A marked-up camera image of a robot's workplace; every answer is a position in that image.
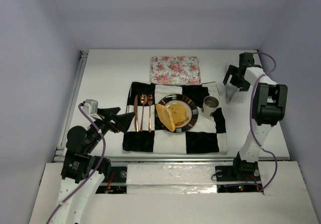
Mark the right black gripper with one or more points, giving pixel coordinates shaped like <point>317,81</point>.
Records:
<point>237,77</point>

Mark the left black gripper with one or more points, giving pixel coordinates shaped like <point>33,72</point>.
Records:
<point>106,119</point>

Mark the metal tongs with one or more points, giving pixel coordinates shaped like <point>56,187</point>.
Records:
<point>230,91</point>

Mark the yellow bread slice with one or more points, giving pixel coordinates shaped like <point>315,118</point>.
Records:
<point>165,115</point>

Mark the brown bread slice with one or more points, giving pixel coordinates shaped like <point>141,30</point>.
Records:
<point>179,113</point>

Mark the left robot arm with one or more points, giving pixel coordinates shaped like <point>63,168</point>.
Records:
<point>85,166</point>

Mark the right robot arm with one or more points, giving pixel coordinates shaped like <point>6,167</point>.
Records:
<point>267,108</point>

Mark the copper knife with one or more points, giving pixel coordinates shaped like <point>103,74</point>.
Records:
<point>136,113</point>

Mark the copper spoon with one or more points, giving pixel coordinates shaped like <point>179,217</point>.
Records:
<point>143,101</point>

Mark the metal cup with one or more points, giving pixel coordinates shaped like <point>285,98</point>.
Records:
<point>210,105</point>

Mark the copper fork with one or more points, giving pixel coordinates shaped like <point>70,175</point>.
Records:
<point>149,102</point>

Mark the white foam block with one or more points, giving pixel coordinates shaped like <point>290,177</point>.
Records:
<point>170,179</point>

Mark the black white checkered cloth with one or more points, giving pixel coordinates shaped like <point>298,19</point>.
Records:
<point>207,136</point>

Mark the floral rectangular tray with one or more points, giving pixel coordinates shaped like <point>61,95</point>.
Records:
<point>175,70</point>

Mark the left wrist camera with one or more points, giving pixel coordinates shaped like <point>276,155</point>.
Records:
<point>90,107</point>

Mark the aluminium rail left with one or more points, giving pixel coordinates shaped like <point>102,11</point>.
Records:
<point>60,149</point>

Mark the aluminium rail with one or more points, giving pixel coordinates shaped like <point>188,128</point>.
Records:
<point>60,149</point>
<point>175,160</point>

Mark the aluminium rail front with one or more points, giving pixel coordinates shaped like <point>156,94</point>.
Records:
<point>175,160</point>

